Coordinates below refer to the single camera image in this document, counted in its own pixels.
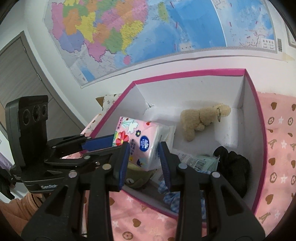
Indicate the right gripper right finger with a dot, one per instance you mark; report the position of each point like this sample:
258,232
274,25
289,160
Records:
165,156

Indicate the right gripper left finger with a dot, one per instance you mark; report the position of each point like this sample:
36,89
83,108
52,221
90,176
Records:
123,165

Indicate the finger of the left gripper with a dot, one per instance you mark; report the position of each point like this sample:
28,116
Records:
81,142
114,155

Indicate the floral pink tissue pack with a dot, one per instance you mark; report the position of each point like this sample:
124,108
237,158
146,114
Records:
144,138

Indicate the green plush toy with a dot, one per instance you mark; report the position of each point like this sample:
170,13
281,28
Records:
135,177

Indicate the beige plush bunny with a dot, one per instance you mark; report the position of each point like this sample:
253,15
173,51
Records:
195,120

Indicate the green-white tissue pack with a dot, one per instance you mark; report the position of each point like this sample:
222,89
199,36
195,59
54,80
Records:
200,163

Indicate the blue checkered scrunchie cloth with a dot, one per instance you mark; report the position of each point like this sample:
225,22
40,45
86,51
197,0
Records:
172,199

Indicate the left forearm pink sleeve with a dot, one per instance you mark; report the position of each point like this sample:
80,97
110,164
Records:
23,208

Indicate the black soft item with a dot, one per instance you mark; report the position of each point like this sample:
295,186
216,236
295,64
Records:
235,168

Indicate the pink storage box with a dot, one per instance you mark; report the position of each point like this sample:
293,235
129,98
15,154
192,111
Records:
163,98

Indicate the pink patterned bedsheet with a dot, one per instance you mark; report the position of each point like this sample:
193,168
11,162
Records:
278,187

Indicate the grey door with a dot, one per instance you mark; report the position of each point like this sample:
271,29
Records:
21,75

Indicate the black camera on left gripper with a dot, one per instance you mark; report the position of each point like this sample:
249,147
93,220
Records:
26,128

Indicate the wall map poster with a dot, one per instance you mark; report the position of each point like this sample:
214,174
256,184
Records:
96,39

